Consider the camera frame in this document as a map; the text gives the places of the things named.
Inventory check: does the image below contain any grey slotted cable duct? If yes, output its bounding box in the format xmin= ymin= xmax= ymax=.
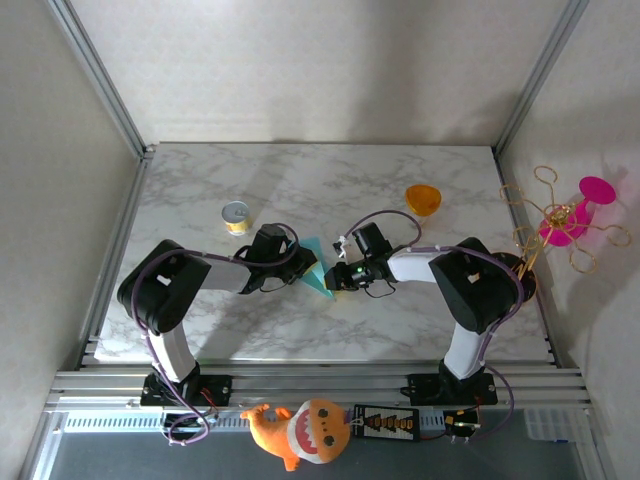
xmin=62 ymin=410 xmax=251 ymax=434

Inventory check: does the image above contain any gold wire stand pink cup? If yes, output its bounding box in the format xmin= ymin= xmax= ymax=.
xmin=487 ymin=164 xmax=632 ymax=307

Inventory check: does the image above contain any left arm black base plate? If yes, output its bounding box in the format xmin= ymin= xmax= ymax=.
xmin=139 ymin=373 xmax=234 ymax=407

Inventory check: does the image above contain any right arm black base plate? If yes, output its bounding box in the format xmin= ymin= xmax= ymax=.
xmin=407 ymin=372 xmax=499 ymax=407

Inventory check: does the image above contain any silver yellow tin can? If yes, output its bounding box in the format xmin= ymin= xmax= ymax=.
xmin=221 ymin=200 xmax=254 ymax=237

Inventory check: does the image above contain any orange shark plush toy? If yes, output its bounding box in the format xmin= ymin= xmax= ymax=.
xmin=239 ymin=398 xmax=352 ymax=473

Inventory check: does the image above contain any orange translucent cup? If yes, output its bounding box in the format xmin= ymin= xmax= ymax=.
xmin=403 ymin=183 xmax=444 ymax=217

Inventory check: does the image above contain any aluminium side rail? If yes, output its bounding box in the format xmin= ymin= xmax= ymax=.
xmin=492 ymin=149 xmax=574 ymax=370
xmin=77 ymin=152 xmax=156 ymax=371

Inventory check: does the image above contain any black yellow power connector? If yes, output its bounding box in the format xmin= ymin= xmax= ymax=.
xmin=442 ymin=409 xmax=482 ymax=432

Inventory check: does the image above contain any black yellow label plate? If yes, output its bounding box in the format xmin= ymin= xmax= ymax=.
xmin=352 ymin=403 xmax=421 ymax=443

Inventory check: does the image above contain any wide aluminium frame rail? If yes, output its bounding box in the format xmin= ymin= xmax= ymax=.
xmin=44 ymin=367 xmax=594 ymax=414

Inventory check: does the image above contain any clear plastic organizer box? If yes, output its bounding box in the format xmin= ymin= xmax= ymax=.
xmin=522 ymin=407 xmax=594 ymax=444

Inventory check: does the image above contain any aluminium frame post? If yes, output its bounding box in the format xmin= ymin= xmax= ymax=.
xmin=492 ymin=0 xmax=591 ymax=156
xmin=47 ymin=0 xmax=156 ymax=159

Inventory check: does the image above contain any pink plastic wine glass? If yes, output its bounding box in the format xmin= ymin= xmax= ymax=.
xmin=537 ymin=175 xmax=618 ymax=248

